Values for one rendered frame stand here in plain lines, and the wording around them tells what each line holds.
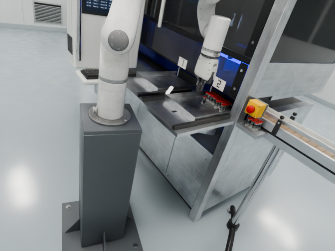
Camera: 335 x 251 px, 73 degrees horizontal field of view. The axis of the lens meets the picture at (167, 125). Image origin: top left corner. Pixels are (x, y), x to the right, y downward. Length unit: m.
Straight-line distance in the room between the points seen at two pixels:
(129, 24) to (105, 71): 0.21
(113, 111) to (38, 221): 1.00
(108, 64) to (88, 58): 0.83
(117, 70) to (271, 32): 0.69
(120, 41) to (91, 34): 0.89
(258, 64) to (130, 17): 0.63
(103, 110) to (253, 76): 0.73
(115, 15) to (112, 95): 0.31
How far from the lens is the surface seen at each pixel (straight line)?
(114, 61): 0.96
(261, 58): 1.18
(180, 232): 1.75
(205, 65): 1.05
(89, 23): 1.71
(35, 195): 1.90
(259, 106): 1.18
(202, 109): 1.28
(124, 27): 0.86
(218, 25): 1.01
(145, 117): 1.99
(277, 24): 1.16
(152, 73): 1.60
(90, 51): 1.76
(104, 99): 0.99
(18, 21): 6.30
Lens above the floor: 1.41
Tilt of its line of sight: 31 degrees down
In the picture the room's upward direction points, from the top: 14 degrees clockwise
